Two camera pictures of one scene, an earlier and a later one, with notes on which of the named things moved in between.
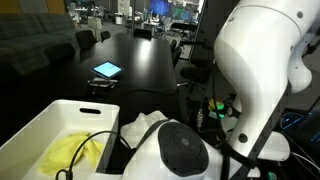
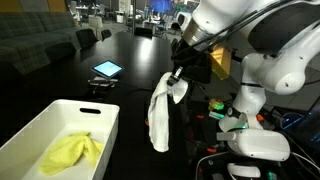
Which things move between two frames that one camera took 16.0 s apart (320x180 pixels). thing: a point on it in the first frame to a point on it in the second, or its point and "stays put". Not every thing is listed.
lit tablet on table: x=107 y=69 stays put
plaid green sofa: x=30 y=41 stays put
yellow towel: x=61 y=156 stays put
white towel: x=131 y=133 to x=158 y=112
